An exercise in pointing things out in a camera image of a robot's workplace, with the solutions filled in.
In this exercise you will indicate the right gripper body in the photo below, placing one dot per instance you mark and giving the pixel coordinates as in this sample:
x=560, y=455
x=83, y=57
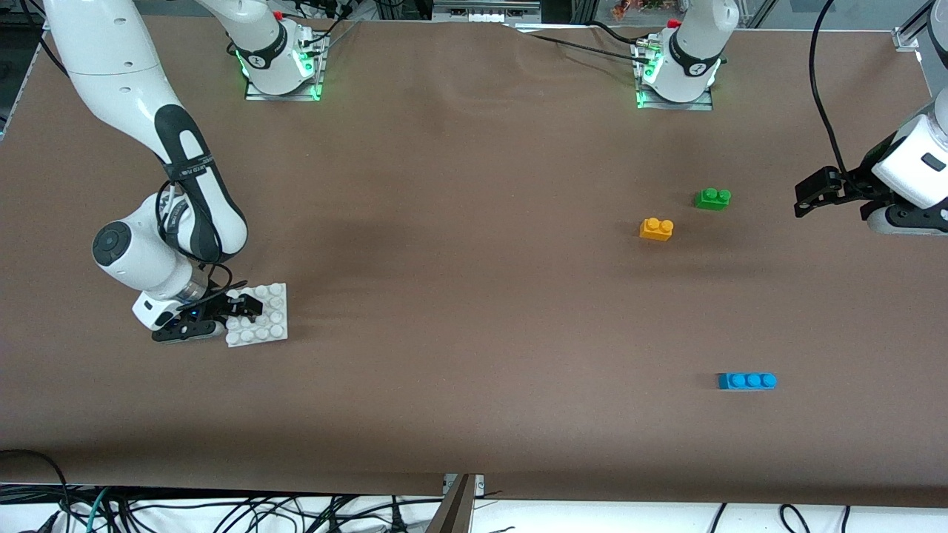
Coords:
x=219, y=302

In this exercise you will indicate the white studded base plate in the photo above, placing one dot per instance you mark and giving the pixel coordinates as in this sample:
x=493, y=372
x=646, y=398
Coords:
x=272, y=322

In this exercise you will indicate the yellow two-stud block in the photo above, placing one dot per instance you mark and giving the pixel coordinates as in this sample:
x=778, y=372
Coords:
x=655, y=231

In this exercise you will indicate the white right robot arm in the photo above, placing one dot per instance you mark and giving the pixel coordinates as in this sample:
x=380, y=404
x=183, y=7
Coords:
x=111, y=66

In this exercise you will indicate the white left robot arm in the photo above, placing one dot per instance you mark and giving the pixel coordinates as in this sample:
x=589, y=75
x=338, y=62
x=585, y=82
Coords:
x=696, y=44

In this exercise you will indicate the green two-stud block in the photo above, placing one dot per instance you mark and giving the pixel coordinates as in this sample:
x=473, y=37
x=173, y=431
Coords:
x=711, y=200

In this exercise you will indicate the blue three-stud block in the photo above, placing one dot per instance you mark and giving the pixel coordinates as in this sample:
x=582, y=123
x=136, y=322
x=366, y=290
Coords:
x=746, y=381

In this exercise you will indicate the orange background clutter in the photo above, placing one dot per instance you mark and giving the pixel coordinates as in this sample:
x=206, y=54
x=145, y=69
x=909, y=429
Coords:
x=641, y=7

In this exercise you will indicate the white power strip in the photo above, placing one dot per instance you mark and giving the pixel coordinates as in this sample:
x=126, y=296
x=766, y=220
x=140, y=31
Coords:
x=485, y=9

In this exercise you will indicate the aluminium frame corner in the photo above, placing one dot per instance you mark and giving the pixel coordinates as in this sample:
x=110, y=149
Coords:
x=907, y=37

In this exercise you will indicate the aluminium profile post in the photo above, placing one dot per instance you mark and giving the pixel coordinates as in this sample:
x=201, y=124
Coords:
x=455, y=511

